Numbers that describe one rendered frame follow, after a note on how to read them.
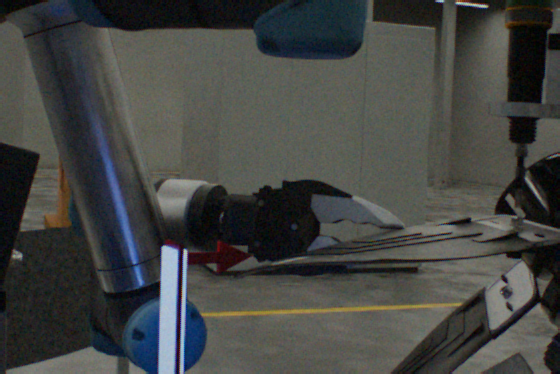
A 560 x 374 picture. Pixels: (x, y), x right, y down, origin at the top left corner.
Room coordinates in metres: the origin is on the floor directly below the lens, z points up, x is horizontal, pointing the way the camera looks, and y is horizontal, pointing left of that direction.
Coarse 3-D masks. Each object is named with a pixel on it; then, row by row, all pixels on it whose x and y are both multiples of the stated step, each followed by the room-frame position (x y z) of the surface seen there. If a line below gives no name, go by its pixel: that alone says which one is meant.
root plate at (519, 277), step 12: (516, 264) 0.86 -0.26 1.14; (516, 276) 0.84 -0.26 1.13; (528, 276) 0.81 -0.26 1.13; (492, 288) 0.87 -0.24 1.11; (516, 288) 0.82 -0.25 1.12; (528, 288) 0.80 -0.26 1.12; (492, 300) 0.85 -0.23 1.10; (504, 300) 0.82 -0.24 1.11; (516, 300) 0.80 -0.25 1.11; (528, 300) 0.78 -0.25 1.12; (492, 312) 0.83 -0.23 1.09; (504, 312) 0.81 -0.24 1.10; (516, 312) 0.78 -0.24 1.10; (492, 324) 0.81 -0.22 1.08; (504, 324) 0.79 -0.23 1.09
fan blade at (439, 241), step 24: (360, 240) 0.68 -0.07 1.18; (384, 240) 0.67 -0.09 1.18; (408, 240) 0.67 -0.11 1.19; (432, 240) 0.67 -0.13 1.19; (456, 240) 0.67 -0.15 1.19; (480, 240) 0.67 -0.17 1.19; (504, 240) 0.68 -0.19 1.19; (528, 240) 0.69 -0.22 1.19; (264, 264) 0.66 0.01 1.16; (288, 264) 0.60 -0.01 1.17; (312, 264) 0.57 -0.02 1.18
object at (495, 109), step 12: (552, 36) 0.71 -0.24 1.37; (552, 48) 0.71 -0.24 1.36; (552, 60) 0.72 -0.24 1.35; (552, 72) 0.72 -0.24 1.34; (552, 84) 0.72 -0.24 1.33; (552, 96) 0.72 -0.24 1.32; (492, 108) 0.73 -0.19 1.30; (504, 108) 0.72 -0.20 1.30; (516, 108) 0.71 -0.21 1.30; (528, 108) 0.71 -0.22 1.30; (540, 108) 0.71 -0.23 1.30; (552, 108) 0.71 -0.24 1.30
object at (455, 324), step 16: (464, 304) 0.89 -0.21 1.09; (480, 304) 0.85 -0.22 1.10; (448, 320) 0.90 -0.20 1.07; (464, 320) 0.85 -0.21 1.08; (480, 320) 0.82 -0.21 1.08; (432, 336) 0.90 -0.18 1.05; (448, 336) 0.85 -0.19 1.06; (464, 336) 0.82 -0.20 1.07; (480, 336) 0.80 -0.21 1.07; (416, 352) 0.90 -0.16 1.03; (432, 352) 0.86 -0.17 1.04; (448, 352) 0.83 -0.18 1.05; (464, 352) 0.80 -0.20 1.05; (400, 368) 0.90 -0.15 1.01; (416, 368) 0.86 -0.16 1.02; (432, 368) 0.83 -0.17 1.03; (448, 368) 0.80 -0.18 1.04
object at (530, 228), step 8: (496, 216) 0.78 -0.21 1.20; (504, 216) 0.79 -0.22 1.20; (488, 224) 0.76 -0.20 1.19; (496, 224) 0.76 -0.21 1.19; (504, 224) 0.76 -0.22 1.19; (528, 224) 0.76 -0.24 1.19; (536, 224) 0.76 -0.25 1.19; (520, 232) 0.73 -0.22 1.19; (528, 232) 0.73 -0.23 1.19; (536, 232) 0.73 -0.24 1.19; (544, 232) 0.73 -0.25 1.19; (552, 232) 0.73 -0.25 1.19; (536, 240) 0.70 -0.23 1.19; (544, 240) 0.70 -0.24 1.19; (552, 240) 0.70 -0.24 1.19
